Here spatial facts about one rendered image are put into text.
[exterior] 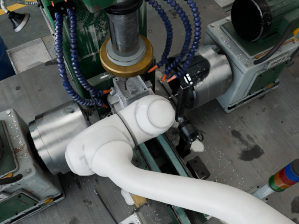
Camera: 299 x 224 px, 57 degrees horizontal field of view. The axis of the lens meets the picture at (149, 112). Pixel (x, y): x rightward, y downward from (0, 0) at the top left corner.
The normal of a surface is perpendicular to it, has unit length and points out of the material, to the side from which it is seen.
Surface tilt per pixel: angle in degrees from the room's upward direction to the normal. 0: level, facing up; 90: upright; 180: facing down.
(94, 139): 17
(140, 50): 0
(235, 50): 0
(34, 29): 0
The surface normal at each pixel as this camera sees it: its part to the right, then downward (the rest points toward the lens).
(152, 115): 0.14, -0.04
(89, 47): 0.48, 0.76
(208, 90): 0.44, 0.50
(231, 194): -0.17, -0.85
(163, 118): 0.34, 0.08
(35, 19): 0.00, -0.48
